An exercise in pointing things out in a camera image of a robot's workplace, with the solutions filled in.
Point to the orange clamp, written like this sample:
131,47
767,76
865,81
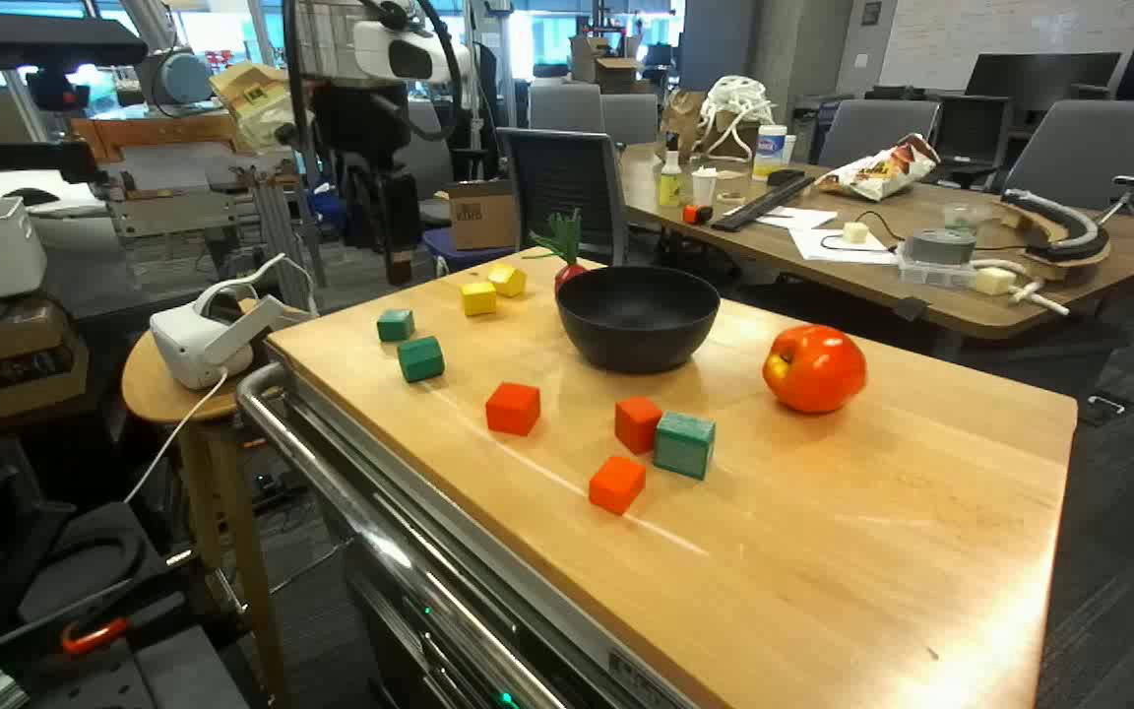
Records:
95,635

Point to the wooden office desk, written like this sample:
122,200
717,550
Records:
1118,258

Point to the snack chip bag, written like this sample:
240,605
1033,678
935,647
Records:
877,170

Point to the white paper sheet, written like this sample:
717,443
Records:
821,249
790,214

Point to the teal wooden block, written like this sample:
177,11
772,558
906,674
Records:
684,445

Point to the white VR headset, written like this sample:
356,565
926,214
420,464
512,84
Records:
214,337

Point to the cardboard box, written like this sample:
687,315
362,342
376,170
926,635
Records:
481,216

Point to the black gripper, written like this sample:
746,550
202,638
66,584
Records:
362,122

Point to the grey mesh office chair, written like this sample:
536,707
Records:
1099,152

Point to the round wooden stool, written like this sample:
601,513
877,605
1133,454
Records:
160,395

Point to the curved black headband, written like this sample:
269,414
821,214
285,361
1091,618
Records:
1054,225

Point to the long black bar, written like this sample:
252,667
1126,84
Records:
767,200

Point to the white power adapter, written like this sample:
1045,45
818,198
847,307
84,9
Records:
992,280

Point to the small white object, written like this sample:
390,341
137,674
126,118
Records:
856,232

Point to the metal tool cart body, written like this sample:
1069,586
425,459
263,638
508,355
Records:
390,614

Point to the orange wooden block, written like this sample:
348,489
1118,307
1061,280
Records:
616,487
634,421
512,409

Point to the yellow wooden block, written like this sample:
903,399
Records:
478,300
508,280

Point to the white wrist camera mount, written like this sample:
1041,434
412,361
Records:
403,52

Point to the brown box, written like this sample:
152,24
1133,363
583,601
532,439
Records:
0,367

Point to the wooden workbench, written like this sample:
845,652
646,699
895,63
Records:
188,158

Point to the black flat device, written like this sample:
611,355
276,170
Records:
38,38

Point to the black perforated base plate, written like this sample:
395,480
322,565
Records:
137,674

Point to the small green wooden block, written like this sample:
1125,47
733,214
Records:
420,361
395,324

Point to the red orange apple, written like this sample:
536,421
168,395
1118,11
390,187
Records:
811,370

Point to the red radish toy green leaves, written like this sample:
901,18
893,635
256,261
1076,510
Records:
565,237

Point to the small orange object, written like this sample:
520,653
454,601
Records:
696,214

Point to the black office chair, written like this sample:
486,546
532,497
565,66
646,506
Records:
565,181

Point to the black bowl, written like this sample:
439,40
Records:
641,324

